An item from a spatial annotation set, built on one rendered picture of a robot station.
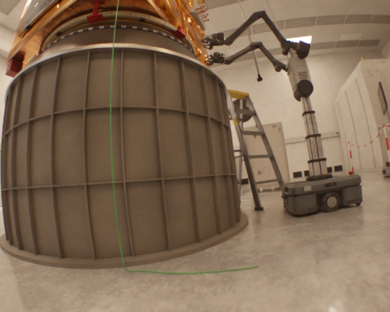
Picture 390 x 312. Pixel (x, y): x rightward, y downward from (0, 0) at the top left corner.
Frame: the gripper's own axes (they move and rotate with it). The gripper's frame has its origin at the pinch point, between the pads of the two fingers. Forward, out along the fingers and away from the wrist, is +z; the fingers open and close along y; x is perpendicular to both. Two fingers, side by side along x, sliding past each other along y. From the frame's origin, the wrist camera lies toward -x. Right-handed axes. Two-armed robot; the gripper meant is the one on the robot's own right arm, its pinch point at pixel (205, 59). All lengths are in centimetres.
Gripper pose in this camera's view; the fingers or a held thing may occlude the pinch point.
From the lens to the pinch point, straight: 248.4
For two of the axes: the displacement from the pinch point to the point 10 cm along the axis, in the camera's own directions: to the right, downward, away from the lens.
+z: -10.0, -0.8, -0.2
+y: 0.3, -1.3, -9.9
